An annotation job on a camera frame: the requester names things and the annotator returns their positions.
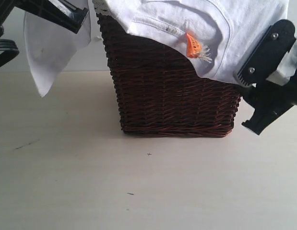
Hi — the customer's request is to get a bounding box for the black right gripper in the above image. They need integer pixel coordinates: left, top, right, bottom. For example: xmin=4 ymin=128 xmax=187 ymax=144
xmin=241 ymin=74 xmax=297 ymax=135

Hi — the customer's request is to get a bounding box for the orange clothing tag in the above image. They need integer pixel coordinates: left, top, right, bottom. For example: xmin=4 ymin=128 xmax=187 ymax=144
xmin=185 ymin=33 xmax=212 ymax=63

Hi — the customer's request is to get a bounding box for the white t-shirt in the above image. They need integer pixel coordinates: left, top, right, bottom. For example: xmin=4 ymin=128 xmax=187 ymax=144
xmin=24 ymin=0 xmax=289 ymax=96

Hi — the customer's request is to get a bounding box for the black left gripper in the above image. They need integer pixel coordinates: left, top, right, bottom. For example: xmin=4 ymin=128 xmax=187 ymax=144
xmin=0 ymin=0 xmax=89 ymax=33

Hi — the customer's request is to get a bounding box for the dark brown wicker basket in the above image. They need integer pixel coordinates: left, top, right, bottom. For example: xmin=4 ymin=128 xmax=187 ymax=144
xmin=97 ymin=14 xmax=240 ymax=138

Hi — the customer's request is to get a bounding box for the white lace crochet cloth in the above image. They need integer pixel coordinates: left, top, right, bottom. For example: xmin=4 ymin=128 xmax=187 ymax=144
xmin=92 ymin=0 xmax=111 ymax=16

